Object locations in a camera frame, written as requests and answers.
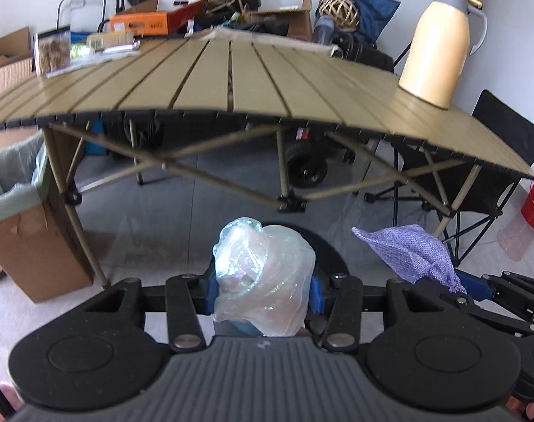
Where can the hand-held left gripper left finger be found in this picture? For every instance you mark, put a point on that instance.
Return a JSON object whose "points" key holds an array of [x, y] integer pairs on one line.
{"points": [[210, 290]]}

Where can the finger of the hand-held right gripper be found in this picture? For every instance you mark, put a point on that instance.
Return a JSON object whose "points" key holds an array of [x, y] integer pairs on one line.
{"points": [[473, 285], [491, 316]]}

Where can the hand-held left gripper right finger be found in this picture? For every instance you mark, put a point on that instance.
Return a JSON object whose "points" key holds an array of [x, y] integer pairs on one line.
{"points": [[317, 296]]}

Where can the clear plastic bag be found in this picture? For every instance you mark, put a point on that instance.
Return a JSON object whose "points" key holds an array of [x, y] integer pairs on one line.
{"points": [[267, 272]]}

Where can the purple mesh bag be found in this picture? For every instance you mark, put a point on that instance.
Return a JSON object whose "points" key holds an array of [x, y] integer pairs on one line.
{"points": [[412, 250]]}

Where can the black wagon wheel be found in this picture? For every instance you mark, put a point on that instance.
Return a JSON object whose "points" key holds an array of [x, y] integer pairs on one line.
{"points": [[306, 167]]}

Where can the black folding chair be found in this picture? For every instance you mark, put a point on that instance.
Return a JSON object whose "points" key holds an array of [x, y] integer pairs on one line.
{"points": [[508, 127]]}

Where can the brown cardboard box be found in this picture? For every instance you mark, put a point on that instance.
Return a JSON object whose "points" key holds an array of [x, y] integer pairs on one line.
{"points": [[42, 263]]}

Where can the tan slatted folding table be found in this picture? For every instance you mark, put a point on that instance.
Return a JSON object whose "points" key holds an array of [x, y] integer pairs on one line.
{"points": [[293, 83]]}

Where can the green plastic liner bag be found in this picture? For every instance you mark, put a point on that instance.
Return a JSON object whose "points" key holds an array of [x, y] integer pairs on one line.
{"points": [[7, 176]]}

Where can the yellow thermos jug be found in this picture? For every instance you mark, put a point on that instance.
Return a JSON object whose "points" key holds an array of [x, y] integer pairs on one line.
{"points": [[434, 52]]}

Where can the grey blue bottle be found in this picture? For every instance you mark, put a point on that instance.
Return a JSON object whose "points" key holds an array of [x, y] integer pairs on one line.
{"points": [[324, 30]]}

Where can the tan packet box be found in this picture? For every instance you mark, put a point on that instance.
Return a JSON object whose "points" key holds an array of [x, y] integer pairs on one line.
{"points": [[108, 40]]}

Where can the open cardboard box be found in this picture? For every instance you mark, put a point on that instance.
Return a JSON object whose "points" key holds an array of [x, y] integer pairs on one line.
{"points": [[300, 26], [7, 79]]}

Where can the small green packet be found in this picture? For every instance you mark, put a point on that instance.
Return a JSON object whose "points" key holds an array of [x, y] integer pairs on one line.
{"points": [[80, 50]]}

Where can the orange cardboard box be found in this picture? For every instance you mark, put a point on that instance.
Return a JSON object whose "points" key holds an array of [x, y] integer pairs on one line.
{"points": [[139, 24]]}

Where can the clear jar of nuts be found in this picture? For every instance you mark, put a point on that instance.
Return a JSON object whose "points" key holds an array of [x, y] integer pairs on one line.
{"points": [[51, 52]]}

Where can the wicker ball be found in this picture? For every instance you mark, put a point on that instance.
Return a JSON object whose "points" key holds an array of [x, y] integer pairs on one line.
{"points": [[337, 11]]}

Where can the dark blue bag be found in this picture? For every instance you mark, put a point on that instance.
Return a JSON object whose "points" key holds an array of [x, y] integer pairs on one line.
{"points": [[376, 9]]}

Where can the white metal frame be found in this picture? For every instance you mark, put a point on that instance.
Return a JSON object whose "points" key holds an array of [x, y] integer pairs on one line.
{"points": [[59, 9]]}

